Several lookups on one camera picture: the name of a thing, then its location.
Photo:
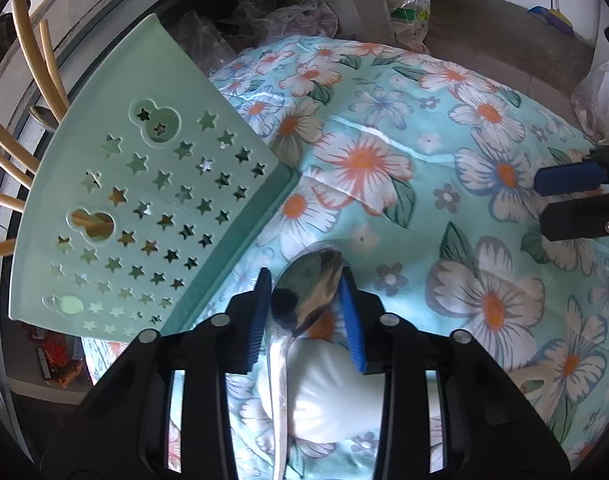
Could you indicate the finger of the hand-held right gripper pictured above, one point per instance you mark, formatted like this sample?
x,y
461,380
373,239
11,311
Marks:
x,y
569,177
579,220

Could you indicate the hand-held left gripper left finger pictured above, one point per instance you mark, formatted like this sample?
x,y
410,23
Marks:
x,y
258,320

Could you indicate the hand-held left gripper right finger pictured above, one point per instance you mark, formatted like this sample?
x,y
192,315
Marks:
x,y
357,330

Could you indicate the metal spoon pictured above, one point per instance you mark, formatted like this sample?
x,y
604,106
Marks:
x,y
304,285
42,116

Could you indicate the mint green utensil holder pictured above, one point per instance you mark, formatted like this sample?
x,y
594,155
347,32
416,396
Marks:
x,y
194,80

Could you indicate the translucent plastic bag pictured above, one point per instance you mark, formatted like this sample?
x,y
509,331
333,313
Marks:
x,y
597,105

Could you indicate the floral quilted blanket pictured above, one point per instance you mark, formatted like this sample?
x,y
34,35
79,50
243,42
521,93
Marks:
x,y
384,110

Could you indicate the red snack packets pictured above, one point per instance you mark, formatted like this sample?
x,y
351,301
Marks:
x,y
59,355

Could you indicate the plastic bag with green contents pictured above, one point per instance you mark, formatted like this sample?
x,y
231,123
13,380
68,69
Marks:
x,y
409,15

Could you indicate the purple patterned plastic bag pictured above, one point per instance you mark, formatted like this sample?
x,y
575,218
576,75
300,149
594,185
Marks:
x,y
304,22

